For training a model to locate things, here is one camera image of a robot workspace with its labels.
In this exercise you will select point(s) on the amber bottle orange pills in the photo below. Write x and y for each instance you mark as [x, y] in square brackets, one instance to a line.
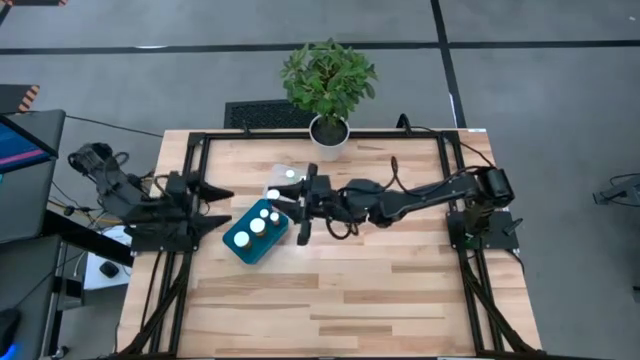
[274, 217]

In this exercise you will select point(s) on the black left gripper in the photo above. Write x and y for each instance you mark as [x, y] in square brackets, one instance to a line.
[182, 205]

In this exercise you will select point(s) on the black chair base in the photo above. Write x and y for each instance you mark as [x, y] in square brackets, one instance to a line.
[625, 189]

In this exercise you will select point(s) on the black curved bracket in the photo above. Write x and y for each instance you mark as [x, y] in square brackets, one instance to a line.
[401, 120]

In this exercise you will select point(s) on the computer monitor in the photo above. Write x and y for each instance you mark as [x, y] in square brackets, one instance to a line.
[20, 150]

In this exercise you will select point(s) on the white plant pot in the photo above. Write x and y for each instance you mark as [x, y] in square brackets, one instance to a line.
[327, 152]

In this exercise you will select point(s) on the white box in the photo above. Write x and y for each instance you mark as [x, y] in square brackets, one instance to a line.
[97, 280]

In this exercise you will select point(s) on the amber bottle green capsules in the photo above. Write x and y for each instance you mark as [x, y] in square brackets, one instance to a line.
[242, 239]

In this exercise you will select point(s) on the small black puck device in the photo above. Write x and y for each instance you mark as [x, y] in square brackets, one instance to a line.
[109, 270]

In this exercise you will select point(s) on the black ribbed floor mat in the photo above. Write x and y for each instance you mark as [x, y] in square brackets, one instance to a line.
[260, 115]

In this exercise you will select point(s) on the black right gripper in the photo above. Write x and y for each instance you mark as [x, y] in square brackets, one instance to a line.
[322, 200]

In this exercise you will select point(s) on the green leafy plant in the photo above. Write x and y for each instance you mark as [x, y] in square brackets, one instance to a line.
[325, 80]

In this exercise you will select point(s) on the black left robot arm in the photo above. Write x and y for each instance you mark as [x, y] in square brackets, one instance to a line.
[120, 200]

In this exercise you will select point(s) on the blue plastic bin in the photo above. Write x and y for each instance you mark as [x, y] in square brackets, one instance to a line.
[262, 245]

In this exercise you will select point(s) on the black desk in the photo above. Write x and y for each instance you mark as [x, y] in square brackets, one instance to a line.
[25, 210]

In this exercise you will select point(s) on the black hazard-striped floor mat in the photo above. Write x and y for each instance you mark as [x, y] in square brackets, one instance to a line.
[12, 97]
[35, 2]

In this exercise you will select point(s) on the clear plastic bin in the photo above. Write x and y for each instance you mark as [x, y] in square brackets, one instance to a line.
[277, 175]

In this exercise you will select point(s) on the small blue bottle red pills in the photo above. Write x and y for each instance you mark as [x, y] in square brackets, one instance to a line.
[264, 213]

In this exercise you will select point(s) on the grey desk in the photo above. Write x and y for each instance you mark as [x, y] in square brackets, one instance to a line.
[25, 280]

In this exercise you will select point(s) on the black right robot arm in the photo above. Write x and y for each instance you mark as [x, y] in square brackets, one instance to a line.
[430, 192]

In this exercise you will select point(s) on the large amber bottle tan capsules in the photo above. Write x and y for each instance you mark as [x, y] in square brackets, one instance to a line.
[257, 225]

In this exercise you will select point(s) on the black computer mouse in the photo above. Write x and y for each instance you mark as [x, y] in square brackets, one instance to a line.
[9, 325]

